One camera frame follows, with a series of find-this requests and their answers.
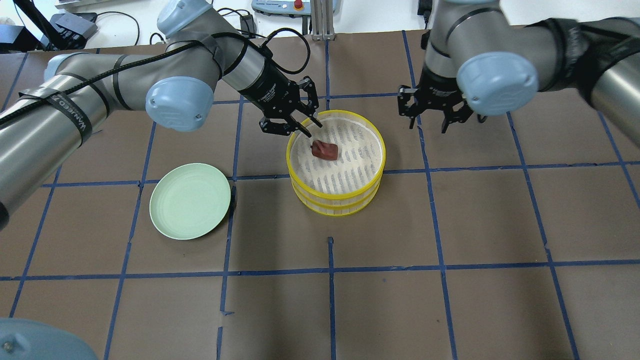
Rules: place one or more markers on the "light green plate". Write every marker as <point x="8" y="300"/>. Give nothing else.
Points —
<point x="190" y="201"/>

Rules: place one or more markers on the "yellow steamer basket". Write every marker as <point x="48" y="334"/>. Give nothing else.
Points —
<point x="342" y="156"/>
<point x="340" y="205"/>

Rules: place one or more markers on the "red-brown bun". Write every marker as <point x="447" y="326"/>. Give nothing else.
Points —
<point x="324" y="150"/>

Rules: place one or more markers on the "black power adapter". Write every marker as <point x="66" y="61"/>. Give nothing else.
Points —
<point x="425" y="10"/>

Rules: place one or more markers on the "aluminium frame post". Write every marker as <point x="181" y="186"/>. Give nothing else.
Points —
<point x="322" y="19"/>

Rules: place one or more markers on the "teach pendant with red button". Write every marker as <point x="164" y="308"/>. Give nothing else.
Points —
<point x="289" y="8"/>

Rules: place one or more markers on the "black box on desk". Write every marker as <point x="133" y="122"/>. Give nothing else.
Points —
<point x="75" y="26"/>

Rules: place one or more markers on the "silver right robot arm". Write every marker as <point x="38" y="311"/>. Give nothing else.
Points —
<point x="475" y="62"/>

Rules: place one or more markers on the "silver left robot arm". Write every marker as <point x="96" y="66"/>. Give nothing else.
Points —
<point x="176" y="89"/>

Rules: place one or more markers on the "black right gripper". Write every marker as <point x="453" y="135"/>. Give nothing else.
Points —
<point x="436" y="89"/>

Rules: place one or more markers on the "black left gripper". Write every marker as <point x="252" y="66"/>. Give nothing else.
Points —
<point x="266" y="87"/>

